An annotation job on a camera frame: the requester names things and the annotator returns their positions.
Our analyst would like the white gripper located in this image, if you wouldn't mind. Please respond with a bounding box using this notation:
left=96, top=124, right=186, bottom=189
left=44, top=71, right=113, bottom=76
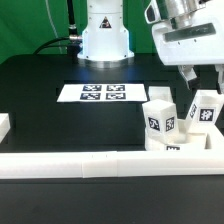
left=152, top=6, right=224, bottom=94

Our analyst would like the white round stool seat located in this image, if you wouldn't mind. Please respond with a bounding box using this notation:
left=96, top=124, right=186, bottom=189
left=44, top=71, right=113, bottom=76
left=144, top=119, right=209, bottom=152

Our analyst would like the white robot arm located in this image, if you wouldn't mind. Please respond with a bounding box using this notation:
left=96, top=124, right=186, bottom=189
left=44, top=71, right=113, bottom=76
left=144, top=0, right=224, bottom=94

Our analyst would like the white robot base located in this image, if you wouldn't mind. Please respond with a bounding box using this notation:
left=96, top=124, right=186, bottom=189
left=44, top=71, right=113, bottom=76
left=77, top=0, right=134, bottom=68

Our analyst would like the white marker sheet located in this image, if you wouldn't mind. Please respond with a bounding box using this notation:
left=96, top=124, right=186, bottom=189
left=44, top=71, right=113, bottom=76
left=57, top=83, right=147, bottom=102

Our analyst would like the white right fence rail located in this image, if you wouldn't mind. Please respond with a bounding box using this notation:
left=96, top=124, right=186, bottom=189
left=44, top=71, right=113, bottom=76
left=206, top=125, right=224, bottom=149

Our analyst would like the white fence rail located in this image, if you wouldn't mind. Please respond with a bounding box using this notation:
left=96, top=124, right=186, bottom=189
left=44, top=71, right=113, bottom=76
left=0, top=113, right=10, bottom=143
left=206, top=125, right=224, bottom=149
left=0, top=150, right=224, bottom=179

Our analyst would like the black cable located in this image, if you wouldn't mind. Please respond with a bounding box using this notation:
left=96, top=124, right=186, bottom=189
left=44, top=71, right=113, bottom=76
left=33, top=0, right=83, bottom=55

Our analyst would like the white front fence rail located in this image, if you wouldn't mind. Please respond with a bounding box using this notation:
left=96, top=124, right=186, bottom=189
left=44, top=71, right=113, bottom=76
left=0, top=150, right=224, bottom=179

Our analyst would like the white left fence rail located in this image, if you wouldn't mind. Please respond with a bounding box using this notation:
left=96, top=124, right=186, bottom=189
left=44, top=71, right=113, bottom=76
left=0, top=113, right=10, bottom=143

